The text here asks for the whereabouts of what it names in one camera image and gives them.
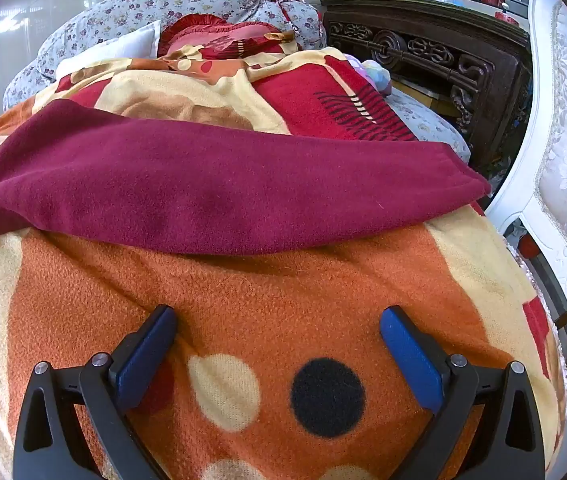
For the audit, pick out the white pillow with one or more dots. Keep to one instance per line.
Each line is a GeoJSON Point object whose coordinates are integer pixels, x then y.
{"type": "Point", "coordinates": [113, 47]}

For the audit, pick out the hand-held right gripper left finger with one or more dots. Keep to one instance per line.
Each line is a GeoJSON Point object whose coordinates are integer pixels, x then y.
{"type": "Point", "coordinates": [143, 355]}

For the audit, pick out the red ruffled pillow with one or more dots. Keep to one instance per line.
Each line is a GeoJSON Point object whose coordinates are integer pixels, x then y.
{"type": "Point", "coordinates": [213, 32]}

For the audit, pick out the pastel soft cloth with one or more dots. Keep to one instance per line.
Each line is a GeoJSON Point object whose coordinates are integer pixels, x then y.
{"type": "Point", "coordinates": [376, 72]}

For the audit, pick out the floral bed sheet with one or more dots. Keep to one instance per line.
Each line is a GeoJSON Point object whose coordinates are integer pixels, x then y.
{"type": "Point", "coordinates": [428, 120]}

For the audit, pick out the dark carved wooden cabinet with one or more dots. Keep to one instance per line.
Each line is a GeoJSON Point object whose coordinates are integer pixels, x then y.
{"type": "Point", "coordinates": [428, 55]}

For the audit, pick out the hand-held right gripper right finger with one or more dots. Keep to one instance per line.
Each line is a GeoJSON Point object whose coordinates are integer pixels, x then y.
{"type": "Point", "coordinates": [413, 360]}

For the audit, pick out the orange red patterned blanket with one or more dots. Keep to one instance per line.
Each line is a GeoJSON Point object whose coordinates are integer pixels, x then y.
{"type": "Point", "coordinates": [263, 300]}

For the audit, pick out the maroon fleece garment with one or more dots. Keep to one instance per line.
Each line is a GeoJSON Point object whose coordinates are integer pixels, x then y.
{"type": "Point", "coordinates": [213, 185]}

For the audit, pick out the floral quilt roll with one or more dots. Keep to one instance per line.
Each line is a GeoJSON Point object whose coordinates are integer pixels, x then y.
{"type": "Point", "coordinates": [113, 10]}

